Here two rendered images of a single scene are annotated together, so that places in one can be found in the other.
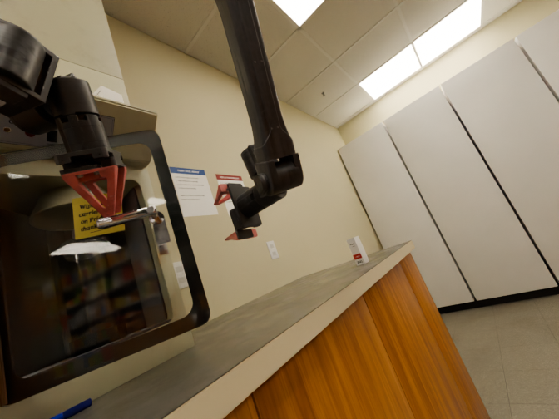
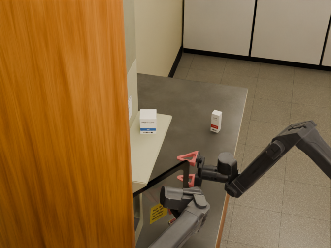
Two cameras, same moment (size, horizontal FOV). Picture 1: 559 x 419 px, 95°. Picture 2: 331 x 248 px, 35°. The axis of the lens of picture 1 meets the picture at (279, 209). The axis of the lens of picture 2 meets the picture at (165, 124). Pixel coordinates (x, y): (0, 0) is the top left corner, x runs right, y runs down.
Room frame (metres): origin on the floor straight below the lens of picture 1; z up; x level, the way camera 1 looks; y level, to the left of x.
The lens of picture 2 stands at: (-0.67, 0.72, 2.56)
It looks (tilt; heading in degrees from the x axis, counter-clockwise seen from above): 39 degrees down; 338
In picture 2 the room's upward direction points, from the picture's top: straight up
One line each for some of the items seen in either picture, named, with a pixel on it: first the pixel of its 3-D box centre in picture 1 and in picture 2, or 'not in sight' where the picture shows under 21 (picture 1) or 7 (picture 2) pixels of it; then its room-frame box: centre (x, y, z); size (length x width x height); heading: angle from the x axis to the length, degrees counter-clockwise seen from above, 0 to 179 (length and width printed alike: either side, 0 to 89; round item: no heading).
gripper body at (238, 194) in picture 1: (251, 202); (207, 172); (0.57, 0.05, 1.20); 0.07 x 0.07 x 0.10; 55
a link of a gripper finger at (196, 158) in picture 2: (228, 201); (189, 162); (0.61, 0.11, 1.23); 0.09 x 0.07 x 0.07; 55
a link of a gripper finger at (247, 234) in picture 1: (236, 228); (188, 175); (0.61, 0.11, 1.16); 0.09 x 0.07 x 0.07; 55
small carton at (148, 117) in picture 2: (108, 105); (148, 121); (0.53, 0.30, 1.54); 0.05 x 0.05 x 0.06; 68
